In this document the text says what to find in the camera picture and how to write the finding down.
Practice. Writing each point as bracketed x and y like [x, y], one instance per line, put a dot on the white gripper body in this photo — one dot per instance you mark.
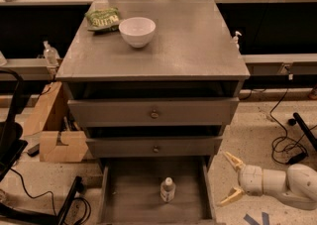
[250, 176]

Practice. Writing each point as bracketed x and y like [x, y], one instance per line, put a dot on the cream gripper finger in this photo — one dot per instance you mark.
[234, 195]
[235, 162]

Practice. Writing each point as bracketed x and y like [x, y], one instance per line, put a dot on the clear plastic bottle white cap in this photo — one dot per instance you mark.
[167, 190]

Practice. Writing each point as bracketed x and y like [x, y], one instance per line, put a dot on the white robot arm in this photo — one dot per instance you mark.
[295, 187]

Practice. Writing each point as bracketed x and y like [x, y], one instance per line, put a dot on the grey middle drawer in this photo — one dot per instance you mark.
[153, 147]

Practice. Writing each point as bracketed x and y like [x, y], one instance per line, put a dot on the grey open bottom drawer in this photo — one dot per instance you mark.
[131, 192]

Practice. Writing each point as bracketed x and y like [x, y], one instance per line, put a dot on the grey drawer cabinet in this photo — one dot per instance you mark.
[192, 55]

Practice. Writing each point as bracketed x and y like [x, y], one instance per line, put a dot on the white pump bottle right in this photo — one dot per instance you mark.
[236, 39]

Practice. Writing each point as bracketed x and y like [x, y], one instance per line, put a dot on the grey top drawer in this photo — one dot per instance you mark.
[153, 112]

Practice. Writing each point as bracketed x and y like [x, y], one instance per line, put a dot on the clear sanitizer bottle left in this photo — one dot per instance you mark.
[50, 54]

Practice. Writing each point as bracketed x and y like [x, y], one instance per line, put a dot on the black stand leg right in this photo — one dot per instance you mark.
[297, 119]

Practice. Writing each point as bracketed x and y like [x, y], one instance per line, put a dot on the white ceramic bowl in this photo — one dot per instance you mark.
[137, 31]

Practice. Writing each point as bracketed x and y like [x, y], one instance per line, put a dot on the wooden box on floor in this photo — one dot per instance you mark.
[57, 143]

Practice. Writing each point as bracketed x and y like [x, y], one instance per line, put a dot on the green chip bag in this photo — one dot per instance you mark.
[103, 19]

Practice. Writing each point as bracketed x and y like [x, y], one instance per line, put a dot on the black stand left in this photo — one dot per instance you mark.
[11, 147]

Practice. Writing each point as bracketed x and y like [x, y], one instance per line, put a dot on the black cable floor left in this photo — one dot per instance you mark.
[58, 217]

